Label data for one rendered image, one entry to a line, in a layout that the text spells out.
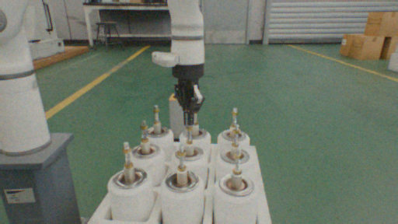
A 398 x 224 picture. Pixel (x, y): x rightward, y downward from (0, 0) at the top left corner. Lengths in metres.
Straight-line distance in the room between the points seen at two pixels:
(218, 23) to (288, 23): 1.44
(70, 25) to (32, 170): 5.44
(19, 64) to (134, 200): 0.36
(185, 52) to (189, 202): 0.31
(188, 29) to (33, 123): 0.40
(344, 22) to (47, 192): 5.97
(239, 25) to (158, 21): 1.67
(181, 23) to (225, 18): 4.95
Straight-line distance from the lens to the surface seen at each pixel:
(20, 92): 0.65
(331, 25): 6.07
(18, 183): 0.71
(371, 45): 4.15
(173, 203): 0.56
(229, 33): 5.52
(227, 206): 0.55
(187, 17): 0.55
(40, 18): 4.04
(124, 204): 0.59
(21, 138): 0.68
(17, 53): 0.68
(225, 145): 0.75
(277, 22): 5.65
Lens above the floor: 0.60
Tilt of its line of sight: 21 degrees down
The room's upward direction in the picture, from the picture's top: straight up
